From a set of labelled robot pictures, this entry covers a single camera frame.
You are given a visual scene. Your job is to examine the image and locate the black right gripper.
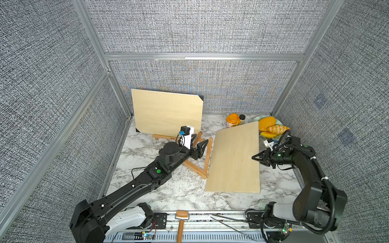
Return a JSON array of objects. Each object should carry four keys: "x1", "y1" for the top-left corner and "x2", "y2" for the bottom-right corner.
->
[{"x1": 252, "y1": 149, "x2": 293, "y2": 169}]

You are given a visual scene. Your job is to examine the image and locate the wooden easel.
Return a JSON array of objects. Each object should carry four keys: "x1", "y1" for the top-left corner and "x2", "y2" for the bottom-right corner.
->
[
  {"x1": 182, "y1": 131, "x2": 214, "y2": 180},
  {"x1": 152, "y1": 134, "x2": 177, "y2": 140}
]

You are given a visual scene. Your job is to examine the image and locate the light wooden board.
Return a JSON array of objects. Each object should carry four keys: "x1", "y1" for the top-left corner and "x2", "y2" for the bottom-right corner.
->
[
  {"x1": 131, "y1": 89, "x2": 204, "y2": 137},
  {"x1": 205, "y1": 121, "x2": 260, "y2": 193}
]

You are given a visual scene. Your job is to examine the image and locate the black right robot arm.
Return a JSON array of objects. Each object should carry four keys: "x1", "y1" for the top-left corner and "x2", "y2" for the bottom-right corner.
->
[{"x1": 252, "y1": 134, "x2": 347, "y2": 234}]

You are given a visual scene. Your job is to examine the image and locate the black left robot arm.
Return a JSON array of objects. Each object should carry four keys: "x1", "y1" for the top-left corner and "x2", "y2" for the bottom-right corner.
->
[{"x1": 69, "y1": 139, "x2": 209, "y2": 243}]

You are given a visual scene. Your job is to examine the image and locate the small yellow bread piece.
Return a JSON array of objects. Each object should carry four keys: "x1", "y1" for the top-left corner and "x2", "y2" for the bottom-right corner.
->
[{"x1": 260, "y1": 131, "x2": 277, "y2": 139}]

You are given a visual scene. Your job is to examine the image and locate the yellow striped bread loaf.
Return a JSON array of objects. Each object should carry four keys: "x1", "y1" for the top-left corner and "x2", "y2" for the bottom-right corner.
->
[{"x1": 267, "y1": 125, "x2": 290, "y2": 135}]

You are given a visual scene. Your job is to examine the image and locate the orange round bread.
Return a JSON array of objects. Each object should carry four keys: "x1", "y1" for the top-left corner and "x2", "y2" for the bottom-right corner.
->
[{"x1": 258, "y1": 116, "x2": 277, "y2": 132}]

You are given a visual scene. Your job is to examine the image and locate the light green plate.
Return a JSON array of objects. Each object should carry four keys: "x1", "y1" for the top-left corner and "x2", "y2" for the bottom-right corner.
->
[{"x1": 253, "y1": 115, "x2": 283, "y2": 140}]

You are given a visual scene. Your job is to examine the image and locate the orange lidded snack cup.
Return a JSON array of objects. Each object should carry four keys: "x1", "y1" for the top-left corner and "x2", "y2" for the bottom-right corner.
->
[{"x1": 226, "y1": 113, "x2": 241, "y2": 128}]

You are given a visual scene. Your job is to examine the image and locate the metal tongs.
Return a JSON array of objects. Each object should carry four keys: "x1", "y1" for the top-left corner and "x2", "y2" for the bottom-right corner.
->
[{"x1": 209, "y1": 214, "x2": 259, "y2": 242}]

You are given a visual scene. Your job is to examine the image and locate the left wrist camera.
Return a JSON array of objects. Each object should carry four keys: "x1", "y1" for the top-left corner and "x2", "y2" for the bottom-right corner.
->
[{"x1": 178, "y1": 126, "x2": 195, "y2": 149}]

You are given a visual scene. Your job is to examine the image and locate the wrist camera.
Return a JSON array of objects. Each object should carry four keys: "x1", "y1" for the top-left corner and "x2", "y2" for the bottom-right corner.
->
[
  {"x1": 178, "y1": 126, "x2": 195, "y2": 149},
  {"x1": 263, "y1": 138, "x2": 278, "y2": 150}
]

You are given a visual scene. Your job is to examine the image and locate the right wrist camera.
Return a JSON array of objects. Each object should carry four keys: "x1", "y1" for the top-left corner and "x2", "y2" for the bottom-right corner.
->
[{"x1": 263, "y1": 138, "x2": 278, "y2": 150}]

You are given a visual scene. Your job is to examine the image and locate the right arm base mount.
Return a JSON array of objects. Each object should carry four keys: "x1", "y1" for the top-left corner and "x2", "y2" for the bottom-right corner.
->
[{"x1": 244, "y1": 209, "x2": 291, "y2": 243}]

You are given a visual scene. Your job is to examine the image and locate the wooden handled mallet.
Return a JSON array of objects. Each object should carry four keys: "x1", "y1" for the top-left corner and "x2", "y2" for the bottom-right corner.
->
[{"x1": 175, "y1": 210, "x2": 189, "y2": 243}]

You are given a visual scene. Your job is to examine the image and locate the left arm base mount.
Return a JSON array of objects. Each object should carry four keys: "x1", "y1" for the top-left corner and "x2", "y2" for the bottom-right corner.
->
[{"x1": 133, "y1": 212, "x2": 168, "y2": 230}]

